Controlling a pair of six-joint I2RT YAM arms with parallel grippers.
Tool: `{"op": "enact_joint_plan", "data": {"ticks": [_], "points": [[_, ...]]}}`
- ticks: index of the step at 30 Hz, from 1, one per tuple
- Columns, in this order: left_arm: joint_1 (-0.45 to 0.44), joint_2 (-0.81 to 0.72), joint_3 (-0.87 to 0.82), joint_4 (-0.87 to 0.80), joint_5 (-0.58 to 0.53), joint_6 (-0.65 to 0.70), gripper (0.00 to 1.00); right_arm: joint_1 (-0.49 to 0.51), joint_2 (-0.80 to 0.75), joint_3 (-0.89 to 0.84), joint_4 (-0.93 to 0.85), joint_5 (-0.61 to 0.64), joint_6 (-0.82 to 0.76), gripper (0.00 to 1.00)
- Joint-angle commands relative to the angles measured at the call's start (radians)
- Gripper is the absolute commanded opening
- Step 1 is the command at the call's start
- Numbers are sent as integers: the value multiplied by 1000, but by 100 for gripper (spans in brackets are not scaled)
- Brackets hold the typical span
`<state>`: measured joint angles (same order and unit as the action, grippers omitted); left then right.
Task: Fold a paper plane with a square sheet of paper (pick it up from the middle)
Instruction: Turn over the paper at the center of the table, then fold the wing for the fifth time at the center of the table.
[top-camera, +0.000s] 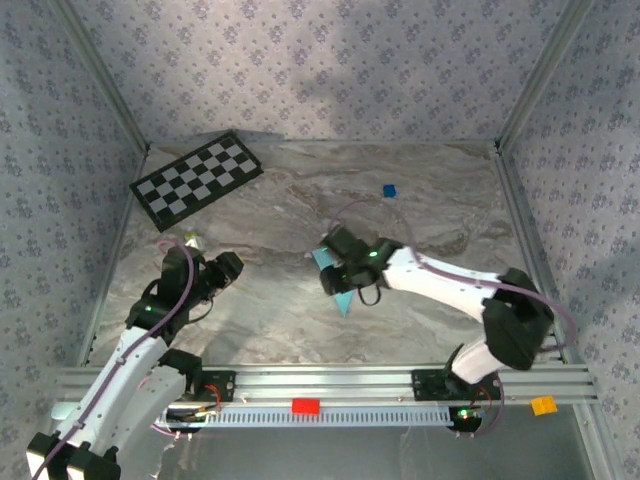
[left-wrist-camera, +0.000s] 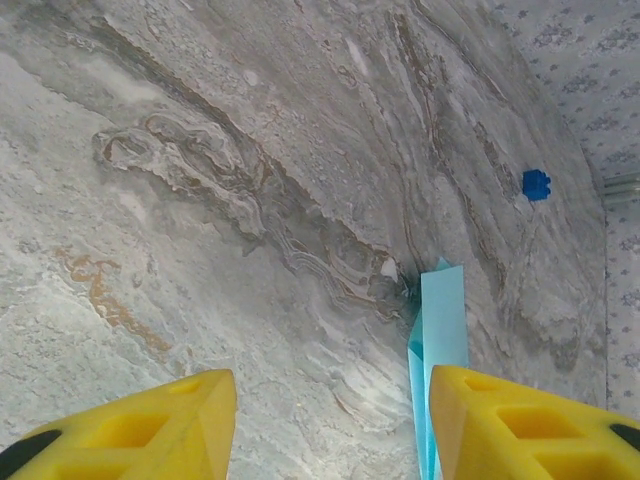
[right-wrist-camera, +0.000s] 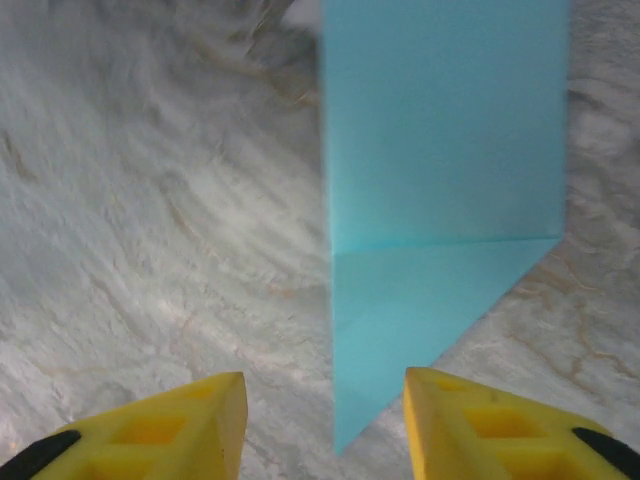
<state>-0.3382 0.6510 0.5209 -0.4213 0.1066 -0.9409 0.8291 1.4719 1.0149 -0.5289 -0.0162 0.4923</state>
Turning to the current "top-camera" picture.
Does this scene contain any light blue cloth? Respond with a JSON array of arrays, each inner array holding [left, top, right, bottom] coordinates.
[[309, 247, 358, 318]]

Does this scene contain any black and white chessboard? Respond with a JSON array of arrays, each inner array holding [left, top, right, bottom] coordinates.
[[128, 129, 265, 234]]

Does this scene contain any orange toy brick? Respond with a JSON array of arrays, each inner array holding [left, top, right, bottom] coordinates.
[[529, 395, 559, 417]]

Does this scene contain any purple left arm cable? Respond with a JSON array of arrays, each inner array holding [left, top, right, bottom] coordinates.
[[32, 238, 224, 480]]

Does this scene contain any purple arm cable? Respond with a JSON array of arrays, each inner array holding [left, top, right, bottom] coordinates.
[[327, 198, 577, 440], [32, 238, 224, 480]]

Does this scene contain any aluminium side rail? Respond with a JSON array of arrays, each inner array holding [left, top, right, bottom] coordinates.
[[77, 147, 151, 367], [492, 142, 572, 365]]

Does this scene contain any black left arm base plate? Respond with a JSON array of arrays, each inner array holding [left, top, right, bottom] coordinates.
[[184, 370, 237, 404]]

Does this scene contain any aluminium mounting rail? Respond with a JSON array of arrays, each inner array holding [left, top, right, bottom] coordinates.
[[54, 364, 600, 407]]

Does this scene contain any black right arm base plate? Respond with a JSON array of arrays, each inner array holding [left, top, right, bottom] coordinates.
[[410, 368, 504, 402]]

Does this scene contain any white slotted cable duct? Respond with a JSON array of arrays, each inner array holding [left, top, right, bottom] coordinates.
[[152, 403, 454, 429]]

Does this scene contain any aluminium frame post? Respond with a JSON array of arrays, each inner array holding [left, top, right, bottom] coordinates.
[[49, 0, 152, 154], [493, 0, 599, 154]]

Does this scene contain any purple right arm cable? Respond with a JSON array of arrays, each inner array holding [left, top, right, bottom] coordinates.
[[327, 198, 577, 440]]

